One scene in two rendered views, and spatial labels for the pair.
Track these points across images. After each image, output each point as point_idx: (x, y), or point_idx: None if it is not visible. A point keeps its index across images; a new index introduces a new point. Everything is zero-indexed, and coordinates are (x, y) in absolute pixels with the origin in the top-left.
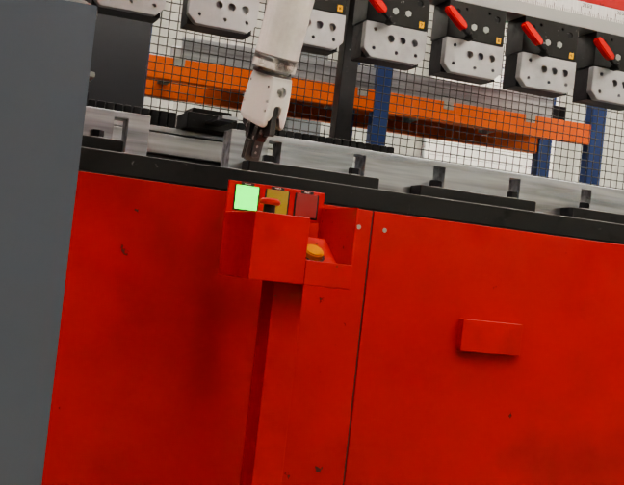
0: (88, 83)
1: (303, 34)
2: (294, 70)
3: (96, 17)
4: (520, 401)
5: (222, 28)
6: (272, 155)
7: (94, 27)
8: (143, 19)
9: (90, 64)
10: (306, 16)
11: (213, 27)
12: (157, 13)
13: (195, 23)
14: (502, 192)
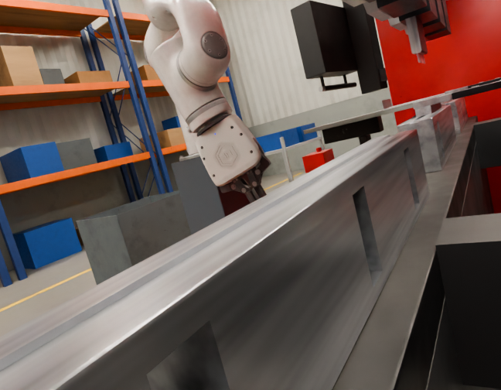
0: (179, 193)
1: (170, 95)
2: (190, 128)
3: (185, 159)
4: None
5: (344, 0)
6: (407, 172)
7: (173, 172)
8: (404, 1)
9: (177, 186)
10: (161, 80)
11: (352, 0)
12: (372, 8)
13: (356, 5)
14: None
